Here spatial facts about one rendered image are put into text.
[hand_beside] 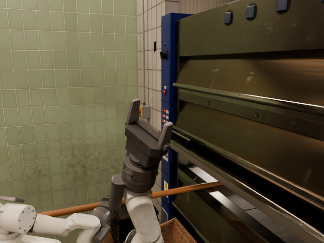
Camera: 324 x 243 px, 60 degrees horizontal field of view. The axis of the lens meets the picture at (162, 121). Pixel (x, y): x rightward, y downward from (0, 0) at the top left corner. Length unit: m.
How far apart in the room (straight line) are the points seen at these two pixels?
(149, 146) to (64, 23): 1.99
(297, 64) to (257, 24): 0.24
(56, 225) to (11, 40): 1.65
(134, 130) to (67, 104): 1.89
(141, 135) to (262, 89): 0.59
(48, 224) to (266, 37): 1.05
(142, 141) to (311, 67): 0.59
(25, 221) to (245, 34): 0.98
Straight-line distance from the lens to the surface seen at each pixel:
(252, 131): 1.20
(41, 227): 1.19
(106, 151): 2.64
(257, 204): 0.98
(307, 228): 0.86
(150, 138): 0.64
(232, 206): 1.44
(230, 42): 1.29
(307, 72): 0.99
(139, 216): 0.76
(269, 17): 1.11
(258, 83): 1.12
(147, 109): 2.27
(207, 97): 1.44
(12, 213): 0.79
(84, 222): 1.19
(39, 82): 2.49
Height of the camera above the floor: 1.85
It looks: 12 degrees down
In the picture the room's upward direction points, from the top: straight up
